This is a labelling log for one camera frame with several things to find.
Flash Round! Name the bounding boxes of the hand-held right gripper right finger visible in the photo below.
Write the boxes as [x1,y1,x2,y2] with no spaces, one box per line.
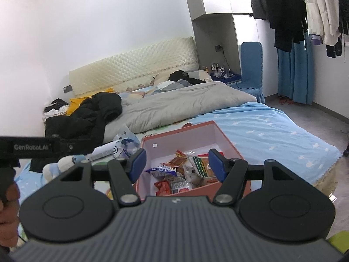
[208,148,299,206]

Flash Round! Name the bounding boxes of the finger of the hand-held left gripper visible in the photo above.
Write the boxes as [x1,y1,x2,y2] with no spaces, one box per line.
[60,139,95,157]

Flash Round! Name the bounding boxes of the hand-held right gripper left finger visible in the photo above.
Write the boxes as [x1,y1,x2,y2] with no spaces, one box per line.
[58,148,148,208]

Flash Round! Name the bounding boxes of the green edged snack packet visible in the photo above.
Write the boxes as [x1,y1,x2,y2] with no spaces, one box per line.
[186,154,220,185]

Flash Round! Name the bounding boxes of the blue snack packet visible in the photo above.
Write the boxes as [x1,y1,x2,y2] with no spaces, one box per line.
[145,166,178,178]

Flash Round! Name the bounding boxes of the red snack packet yellow print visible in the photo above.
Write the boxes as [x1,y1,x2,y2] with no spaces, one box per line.
[154,180,172,196]

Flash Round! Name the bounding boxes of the orange cardboard box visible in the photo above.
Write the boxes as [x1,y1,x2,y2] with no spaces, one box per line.
[133,120,252,200]

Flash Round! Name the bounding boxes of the white label snack packet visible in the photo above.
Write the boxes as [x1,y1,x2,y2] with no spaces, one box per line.
[165,176,193,195]

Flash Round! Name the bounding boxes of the person's left hand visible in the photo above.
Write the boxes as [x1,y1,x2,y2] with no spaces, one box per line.
[0,183,21,249]

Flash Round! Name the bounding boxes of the white blue plush toy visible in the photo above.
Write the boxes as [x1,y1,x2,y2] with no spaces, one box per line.
[42,154,87,183]

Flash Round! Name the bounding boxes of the white tube pack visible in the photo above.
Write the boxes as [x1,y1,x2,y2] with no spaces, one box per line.
[87,141,118,162]

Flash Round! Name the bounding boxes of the clear plastic bag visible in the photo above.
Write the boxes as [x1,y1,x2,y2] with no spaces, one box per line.
[112,124,142,160]

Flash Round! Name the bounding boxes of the black puffer jacket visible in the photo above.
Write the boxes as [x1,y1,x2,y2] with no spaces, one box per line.
[29,92,123,174]

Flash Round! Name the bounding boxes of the yellow cloth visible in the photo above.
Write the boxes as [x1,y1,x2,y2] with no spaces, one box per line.
[66,87,115,117]

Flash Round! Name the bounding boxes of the pile of folded clothes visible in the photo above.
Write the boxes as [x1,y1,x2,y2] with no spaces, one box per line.
[42,98,70,121]

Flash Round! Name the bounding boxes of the bed with blue sheet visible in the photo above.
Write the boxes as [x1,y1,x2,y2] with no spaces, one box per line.
[14,100,343,197]

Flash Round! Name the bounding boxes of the grey duvet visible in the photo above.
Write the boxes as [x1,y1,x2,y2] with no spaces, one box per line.
[105,81,258,143]

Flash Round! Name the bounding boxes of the blue grey clothes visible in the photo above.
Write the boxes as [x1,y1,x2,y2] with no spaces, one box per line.
[145,79,189,96]

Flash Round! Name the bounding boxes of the cluttered bedside table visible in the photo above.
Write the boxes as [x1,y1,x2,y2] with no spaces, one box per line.
[203,62,242,84]

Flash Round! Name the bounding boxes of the red slippers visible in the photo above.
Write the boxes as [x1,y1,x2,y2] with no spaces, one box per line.
[278,95,296,106]

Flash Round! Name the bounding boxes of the cream quilted headboard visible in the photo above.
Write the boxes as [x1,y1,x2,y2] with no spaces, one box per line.
[68,36,198,96]

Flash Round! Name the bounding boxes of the black clothes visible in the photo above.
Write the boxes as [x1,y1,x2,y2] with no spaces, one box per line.
[167,70,207,86]

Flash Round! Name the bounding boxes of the blue covered chair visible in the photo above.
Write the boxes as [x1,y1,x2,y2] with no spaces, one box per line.
[229,41,266,104]

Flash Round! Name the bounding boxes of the blue curtain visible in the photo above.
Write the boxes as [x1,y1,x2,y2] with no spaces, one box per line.
[276,31,315,105]

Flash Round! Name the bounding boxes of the green plastic object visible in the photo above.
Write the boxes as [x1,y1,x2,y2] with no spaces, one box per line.
[327,230,349,254]

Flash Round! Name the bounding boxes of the black hanging coat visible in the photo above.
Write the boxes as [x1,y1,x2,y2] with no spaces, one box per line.
[263,0,309,52]

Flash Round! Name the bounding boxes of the white hanging puffer jacket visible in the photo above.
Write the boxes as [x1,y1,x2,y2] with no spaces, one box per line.
[297,0,343,47]

